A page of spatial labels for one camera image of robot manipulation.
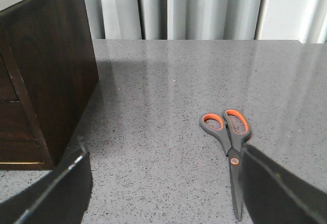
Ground dark wooden drawer cabinet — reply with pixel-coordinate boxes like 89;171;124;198
1;0;99;170

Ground grey pleated curtain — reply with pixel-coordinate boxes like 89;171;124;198
85;0;326;43

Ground grey orange scissors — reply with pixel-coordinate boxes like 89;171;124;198
199;109;251;221

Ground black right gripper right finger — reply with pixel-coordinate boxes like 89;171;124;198
240;145;326;223

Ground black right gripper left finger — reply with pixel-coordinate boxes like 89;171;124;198
1;137;92;223

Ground wooden drawer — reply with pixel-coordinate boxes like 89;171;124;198
0;58;19;102
1;101;43;164

